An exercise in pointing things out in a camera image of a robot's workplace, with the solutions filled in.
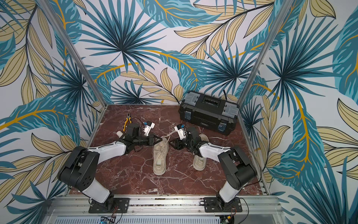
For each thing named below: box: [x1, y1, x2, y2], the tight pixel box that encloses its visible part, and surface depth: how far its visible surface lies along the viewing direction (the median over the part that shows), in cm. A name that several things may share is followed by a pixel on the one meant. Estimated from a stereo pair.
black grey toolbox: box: [178, 90, 241, 136], surface depth 98 cm
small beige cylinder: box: [116, 130, 124, 139], surface depth 99 cm
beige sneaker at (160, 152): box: [152, 137, 169, 176], surface depth 86 cm
